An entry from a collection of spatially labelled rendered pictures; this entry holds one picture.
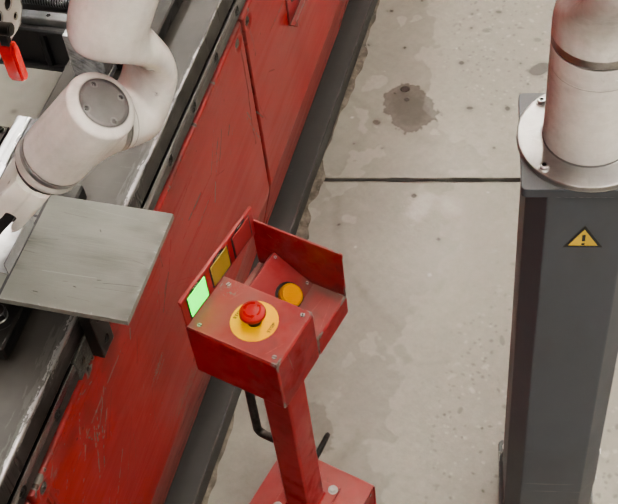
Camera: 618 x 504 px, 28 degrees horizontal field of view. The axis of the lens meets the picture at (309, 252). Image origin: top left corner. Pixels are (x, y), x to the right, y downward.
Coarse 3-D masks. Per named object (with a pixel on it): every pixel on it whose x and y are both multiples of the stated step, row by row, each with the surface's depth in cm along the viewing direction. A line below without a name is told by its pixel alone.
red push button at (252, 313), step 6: (246, 306) 182; (252, 306) 181; (258, 306) 181; (240, 312) 181; (246, 312) 181; (252, 312) 181; (258, 312) 181; (264, 312) 181; (240, 318) 181; (246, 318) 180; (252, 318) 180; (258, 318) 180; (252, 324) 181; (258, 324) 183
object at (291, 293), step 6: (282, 288) 192; (288, 288) 192; (294, 288) 193; (282, 294) 192; (288, 294) 192; (294, 294) 193; (300, 294) 193; (288, 300) 192; (294, 300) 192; (300, 300) 193
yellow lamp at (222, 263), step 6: (222, 252) 185; (222, 258) 186; (228, 258) 188; (216, 264) 185; (222, 264) 187; (228, 264) 188; (216, 270) 185; (222, 270) 187; (216, 276) 186; (216, 282) 187
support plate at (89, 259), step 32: (64, 224) 169; (96, 224) 169; (128, 224) 168; (160, 224) 168; (32, 256) 166; (64, 256) 166; (96, 256) 165; (128, 256) 165; (32, 288) 163; (64, 288) 162; (96, 288) 162; (128, 288) 161; (128, 320) 158
